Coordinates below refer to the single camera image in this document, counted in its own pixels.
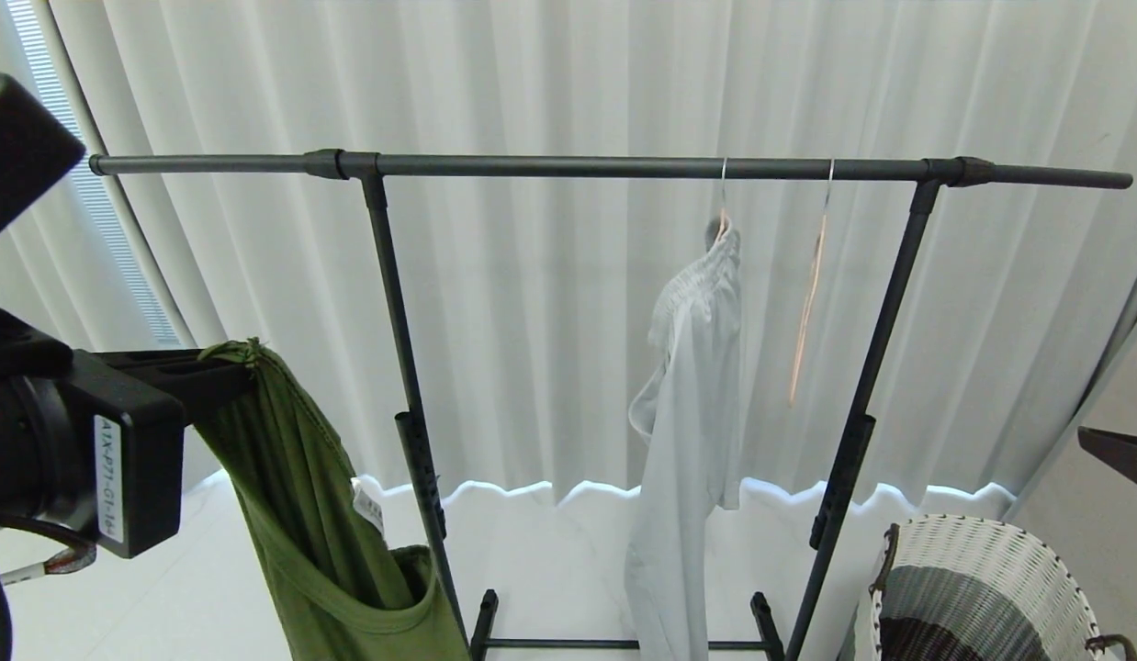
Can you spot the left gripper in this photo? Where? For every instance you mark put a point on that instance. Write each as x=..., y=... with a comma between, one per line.
x=146, y=477

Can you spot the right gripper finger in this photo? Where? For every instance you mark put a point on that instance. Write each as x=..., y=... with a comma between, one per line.
x=1129, y=459

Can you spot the green short-sleeved shirt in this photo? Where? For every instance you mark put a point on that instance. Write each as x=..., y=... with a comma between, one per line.
x=293, y=477

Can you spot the pink clothes hanger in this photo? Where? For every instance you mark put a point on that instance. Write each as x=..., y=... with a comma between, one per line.
x=807, y=312
x=721, y=225

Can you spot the white laundry basket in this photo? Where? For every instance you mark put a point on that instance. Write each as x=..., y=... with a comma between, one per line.
x=982, y=551

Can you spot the black clothes rack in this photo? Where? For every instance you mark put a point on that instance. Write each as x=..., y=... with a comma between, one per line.
x=568, y=167

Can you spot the window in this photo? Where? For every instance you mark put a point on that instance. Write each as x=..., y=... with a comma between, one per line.
x=118, y=229

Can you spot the pale grey shorts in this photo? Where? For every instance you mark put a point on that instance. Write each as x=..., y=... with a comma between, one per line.
x=692, y=413

